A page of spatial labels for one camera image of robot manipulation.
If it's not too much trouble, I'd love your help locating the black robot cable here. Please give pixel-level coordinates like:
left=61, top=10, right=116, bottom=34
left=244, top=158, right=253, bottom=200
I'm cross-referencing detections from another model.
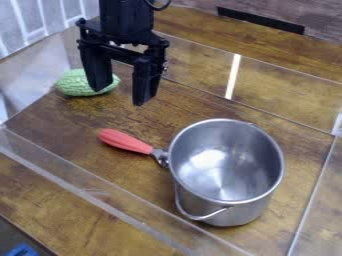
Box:
left=144, top=0, right=172, bottom=12

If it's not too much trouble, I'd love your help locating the stainless steel pot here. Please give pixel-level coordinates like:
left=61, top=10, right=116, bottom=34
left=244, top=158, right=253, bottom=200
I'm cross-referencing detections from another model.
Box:
left=168, top=118, right=284, bottom=227

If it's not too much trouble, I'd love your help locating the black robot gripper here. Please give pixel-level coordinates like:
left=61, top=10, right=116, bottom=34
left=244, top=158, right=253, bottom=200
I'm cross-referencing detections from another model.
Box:
left=76, top=0, right=171, bottom=106

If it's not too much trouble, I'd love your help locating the blue object at corner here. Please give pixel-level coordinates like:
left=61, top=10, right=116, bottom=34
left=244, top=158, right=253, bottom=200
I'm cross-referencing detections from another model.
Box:
left=4, top=243, right=38, bottom=256

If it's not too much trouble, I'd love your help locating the pink handled metal spoon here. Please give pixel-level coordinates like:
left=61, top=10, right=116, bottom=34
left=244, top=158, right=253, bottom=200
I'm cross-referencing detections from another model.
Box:
left=97, top=129, right=168, bottom=167

